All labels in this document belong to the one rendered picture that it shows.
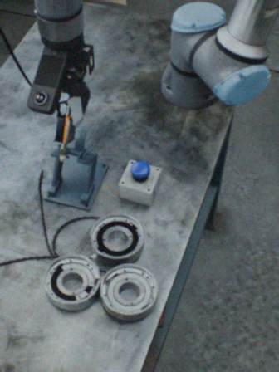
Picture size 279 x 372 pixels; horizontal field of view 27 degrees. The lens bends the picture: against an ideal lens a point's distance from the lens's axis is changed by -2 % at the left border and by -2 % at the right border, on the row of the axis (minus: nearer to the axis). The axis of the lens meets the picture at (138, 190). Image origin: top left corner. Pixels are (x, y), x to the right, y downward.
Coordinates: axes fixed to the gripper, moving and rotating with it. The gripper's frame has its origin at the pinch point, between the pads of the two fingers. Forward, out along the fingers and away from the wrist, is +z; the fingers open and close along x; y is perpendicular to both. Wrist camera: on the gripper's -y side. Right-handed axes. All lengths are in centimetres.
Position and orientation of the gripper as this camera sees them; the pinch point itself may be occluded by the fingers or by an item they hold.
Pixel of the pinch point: (66, 123)
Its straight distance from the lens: 111.4
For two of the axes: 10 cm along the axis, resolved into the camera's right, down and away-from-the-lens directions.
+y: 2.8, -7.6, 5.8
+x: -9.6, -2.3, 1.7
